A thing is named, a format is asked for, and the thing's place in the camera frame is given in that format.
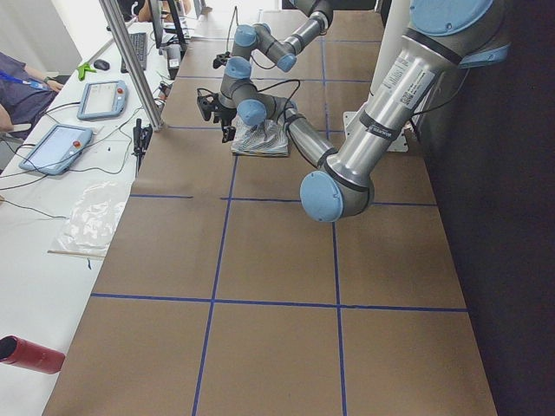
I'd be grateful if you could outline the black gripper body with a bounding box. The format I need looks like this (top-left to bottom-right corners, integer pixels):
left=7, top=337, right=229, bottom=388
left=216, top=103, right=237, bottom=126

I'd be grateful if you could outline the blue white striped polo shirt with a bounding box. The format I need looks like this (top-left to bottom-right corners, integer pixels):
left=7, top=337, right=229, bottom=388
left=231, top=118, right=290, bottom=157

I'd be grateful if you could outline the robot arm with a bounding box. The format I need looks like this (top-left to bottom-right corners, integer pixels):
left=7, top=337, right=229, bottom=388
left=202, top=1, right=509, bottom=222
left=226, top=1, right=334, bottom=72

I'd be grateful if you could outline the black power strip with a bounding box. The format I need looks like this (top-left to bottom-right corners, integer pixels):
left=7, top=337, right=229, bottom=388
left=133, top=118, right=153, bottom=175

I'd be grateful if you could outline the black keyboard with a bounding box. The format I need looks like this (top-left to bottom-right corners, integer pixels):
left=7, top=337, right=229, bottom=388
left=129, top=32, right=147, bottom=70

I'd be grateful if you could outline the black monitor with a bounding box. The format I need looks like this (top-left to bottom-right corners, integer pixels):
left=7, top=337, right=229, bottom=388
left=146, top=0, right=186, bottom=49

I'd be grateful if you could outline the far blue teach pendant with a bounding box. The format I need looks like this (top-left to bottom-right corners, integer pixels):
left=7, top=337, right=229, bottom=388
left=77, top=80, right=127, bottom=120

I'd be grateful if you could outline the blue teach pendant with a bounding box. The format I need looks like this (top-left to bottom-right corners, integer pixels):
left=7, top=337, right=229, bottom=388
left=77, top=80, right=127, bottom=120
left=19, top=124, right=93, bottom=175

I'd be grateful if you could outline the black computer mouse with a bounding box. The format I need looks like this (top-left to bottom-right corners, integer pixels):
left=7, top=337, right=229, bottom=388
left=93, top=59, right=110, bottom=71

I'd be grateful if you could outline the green plastic tool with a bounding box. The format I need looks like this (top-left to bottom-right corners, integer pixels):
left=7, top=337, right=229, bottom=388
left=77, top=62, right=96, bottom=81

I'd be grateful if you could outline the near blue teach pendant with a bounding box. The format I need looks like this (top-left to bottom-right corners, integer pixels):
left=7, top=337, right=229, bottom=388
left=19, top=124, right=93, bottom=175

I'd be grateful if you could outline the clear plastic bag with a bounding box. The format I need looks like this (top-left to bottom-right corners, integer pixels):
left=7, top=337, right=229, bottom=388
left=49, top=181, right=130, bottom=258

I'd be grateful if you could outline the seated person in blue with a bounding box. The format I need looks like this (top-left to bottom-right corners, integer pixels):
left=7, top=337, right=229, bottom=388
left=1, top=53, right=63, bottom=139

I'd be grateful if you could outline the red cylindrical bottle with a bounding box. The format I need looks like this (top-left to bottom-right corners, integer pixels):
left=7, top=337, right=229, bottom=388
left=1, top=335, right=65, bottom=374

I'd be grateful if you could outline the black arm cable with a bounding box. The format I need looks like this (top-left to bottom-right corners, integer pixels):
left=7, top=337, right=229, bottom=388
left=251, top=79, right=304, bottom=131
left=225, top=4, right=278, bottom=70

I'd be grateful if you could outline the aluminium frame post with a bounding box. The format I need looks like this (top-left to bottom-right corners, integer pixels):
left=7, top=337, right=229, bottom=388
left=99, top=0, right=164, bottom=132

